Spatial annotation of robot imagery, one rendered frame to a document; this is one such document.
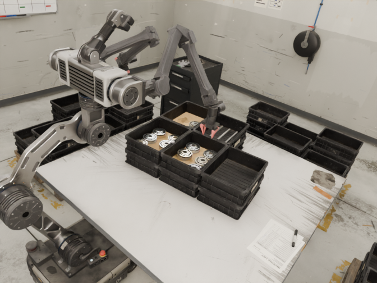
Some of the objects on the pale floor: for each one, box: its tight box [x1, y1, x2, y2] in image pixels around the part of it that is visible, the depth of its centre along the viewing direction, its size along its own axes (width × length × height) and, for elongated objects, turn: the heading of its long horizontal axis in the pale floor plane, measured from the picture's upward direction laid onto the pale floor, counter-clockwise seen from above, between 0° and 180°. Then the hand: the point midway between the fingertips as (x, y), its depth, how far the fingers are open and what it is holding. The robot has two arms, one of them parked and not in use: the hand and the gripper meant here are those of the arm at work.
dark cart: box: [160, 54, 223, 116], centre depth 393 cm, size 60×45×90 cm
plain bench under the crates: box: [35, 118, 347, 283], centre depth 237 cm, size 160×160×70 cm
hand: (207, 135), depth 194 cm, fingers open, 6 cm apart
